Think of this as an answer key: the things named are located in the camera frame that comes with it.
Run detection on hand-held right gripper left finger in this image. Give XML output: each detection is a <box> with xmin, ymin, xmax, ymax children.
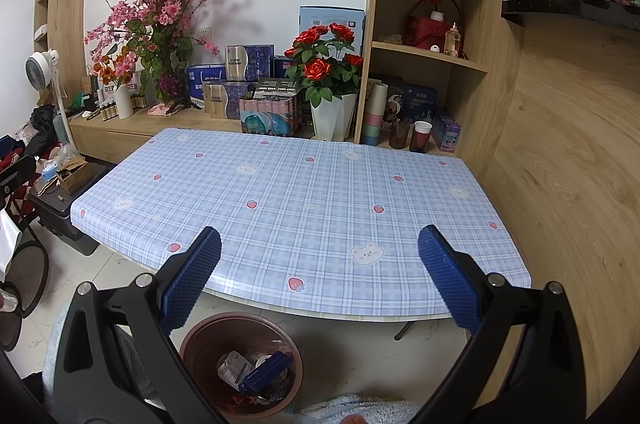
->
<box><xmin>52</xmin><ymin>225</ymin><xmax>228</xmax><ymax>424</ymax></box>

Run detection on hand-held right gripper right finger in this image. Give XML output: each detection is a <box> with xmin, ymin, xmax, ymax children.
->
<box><xmin>412</xmin><ymin>225</ymin><xmax>586</xmax><ymax>424</ymax></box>

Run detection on brown round waste bin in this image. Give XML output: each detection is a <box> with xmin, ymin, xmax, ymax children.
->
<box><xmin>179</xmin><ymin>311</ymin><xmax>303</xmax><ymax>415</ymax></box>

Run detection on blue plaid tablecloth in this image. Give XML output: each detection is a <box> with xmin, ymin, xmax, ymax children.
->
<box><xmin>70</xmin><ymin>127</ymin><xmax>533</xmax><ymax>320</ymax></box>

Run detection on red cup with white rim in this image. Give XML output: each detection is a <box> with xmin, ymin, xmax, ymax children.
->
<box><xmin>409</xmin><ymin>121</ymin><xmax>432</xmax><ymax>153</ymax></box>

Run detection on blue figure box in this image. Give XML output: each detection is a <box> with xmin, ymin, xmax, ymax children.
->
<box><xmin>432</xmin><ymin>113</ymin><xmax>462</xmax><ymax>151</ymax></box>

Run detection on brown plastic cup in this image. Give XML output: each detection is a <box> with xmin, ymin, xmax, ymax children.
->
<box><xmin>389</xmin><ymin>119</ymin><xmax>411</xmax><ymax>150</ymax></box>

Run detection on person's right leg blue fleece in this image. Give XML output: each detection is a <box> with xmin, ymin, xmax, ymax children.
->
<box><xmin>300</xmin><ymin>394</ymin><xmax>426</xmax><ymax>424</ymax></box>

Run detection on open cardboard box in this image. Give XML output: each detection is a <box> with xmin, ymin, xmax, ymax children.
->
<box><xmin>55</xmin><ymin>154</ymin><xmax>97</xmax><ymax>193</ymax></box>

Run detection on wooden sideboard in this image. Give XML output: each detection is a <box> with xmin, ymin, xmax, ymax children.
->
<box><xmin>67</xmin><ymin>107</ymin><xmax>361</xmax><ymax>165</ymax></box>

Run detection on small black tripod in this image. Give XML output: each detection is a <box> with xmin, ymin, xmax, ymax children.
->
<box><xmin>167</xmin><ymin>97</ymin><xmax>202</xmax><ymax>115</ymax></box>

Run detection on pink wrapped pack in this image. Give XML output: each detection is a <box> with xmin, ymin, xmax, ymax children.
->
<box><xmin>240</xmin><ymin>97</ymin><xmax>301</xmax><ymax>137</ymax></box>

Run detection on stack of pastel cups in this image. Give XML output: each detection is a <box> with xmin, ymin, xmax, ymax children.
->
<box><xmin>362</xmin><ymin>82</ymin><xmax>388</xmax><ymax>146</ymax></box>

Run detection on gold and blue gift boxes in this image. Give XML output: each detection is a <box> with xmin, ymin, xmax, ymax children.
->
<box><xmin>202</xmin><ymin>80</ymin><xmax>256</xmax><ymax>120</ymax></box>

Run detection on dark blue printed box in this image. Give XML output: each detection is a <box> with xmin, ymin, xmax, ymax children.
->
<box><xmin>385</xmin><ymin>77</ymin><xmax>439</xmax><ymax>130</ymax></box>

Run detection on row of small brown bottles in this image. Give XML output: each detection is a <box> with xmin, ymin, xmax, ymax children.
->
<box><xmin>97</xmin><ymin>94</ymin><xmax>151</xmax><ymax>122</ymax></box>

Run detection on white ribbed vase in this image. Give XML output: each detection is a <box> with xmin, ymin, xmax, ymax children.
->
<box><xmin>114</xmin><ymin>83</ymin><xmax>135</xmax><ymax>120</ymax></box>

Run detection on purple flower bunch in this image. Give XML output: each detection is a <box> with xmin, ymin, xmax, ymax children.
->
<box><xmin>155</xmin><ymin>74</ymin><xmax>181</xmax><ymax>100</ymax></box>

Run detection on white angular vase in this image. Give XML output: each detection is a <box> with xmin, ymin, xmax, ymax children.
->
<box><xmin>311</xmin><ymin>93</ymin><xmax>358</xmax><ymax>142</ymax></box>

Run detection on black folding chair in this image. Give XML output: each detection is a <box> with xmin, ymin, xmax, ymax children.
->
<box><xmin>0</xmin><ymin>154</ymin><xmax>51</xmax><ymax>320</ymax></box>

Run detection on blue and white box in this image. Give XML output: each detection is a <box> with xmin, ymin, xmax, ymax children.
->
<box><xmin>187</xmin><ymin>64</ymin><xmax>228</xmax><ymax>105</ymax></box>

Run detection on black box pack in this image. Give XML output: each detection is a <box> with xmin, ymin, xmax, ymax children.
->
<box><xmin>252</xmin><ymin>78</ymin><xmax>301</xmax><ymax>102</ymax></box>

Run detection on pile of clothes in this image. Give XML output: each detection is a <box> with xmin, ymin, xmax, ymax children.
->
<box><xmin>0</xmin><ymin>104</ymin><xmax>57</xmax><ymax>165</ymax></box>

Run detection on orange flower bunch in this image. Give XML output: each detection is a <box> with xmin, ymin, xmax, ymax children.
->
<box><xmin>91</xmin><ymin>53</ymin><xmax>137</xmax><ymax>88</ymax></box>

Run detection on silver and blue gift box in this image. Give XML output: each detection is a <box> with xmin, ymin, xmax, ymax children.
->
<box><xmin>225</xmin><ymin>44</ymin><xmax>275</xmax><ymax>82</ymax></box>

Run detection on glass perfume bottle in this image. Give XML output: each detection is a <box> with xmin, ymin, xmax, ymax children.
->
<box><xmin>444</xmin><ymin>23</ymin><xmax>461</xmax><ymax>58</ymax></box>

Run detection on red gift basket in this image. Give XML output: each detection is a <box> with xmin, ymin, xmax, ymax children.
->
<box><xmin>404</xmin><ymin>0</ymin><xmax>463</xmax><ymax>51</ymax></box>

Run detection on red rose plant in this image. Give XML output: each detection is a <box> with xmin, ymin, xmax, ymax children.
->
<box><xmin>284</xmin><ymin>23</ymin><xmax>364</xmax><ymax>107</ymax></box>

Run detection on wooden shelf unit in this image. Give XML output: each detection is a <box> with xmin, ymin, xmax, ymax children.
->
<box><xmin>352</xmin><ymin>0</ymin><xmax>506</xmax><ymax>180</ymax></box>

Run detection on white desk fan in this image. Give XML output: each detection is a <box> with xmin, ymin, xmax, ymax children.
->
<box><xmin>25</xmin><ymin>49</ymin><xmax>71</xmax><ymax>140</ymax></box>

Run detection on large light blue box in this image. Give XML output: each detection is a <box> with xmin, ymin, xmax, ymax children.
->
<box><xmin>299</xmin><ymin>7</ymin><xmax>365</xmax><ymax>55</ymax></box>

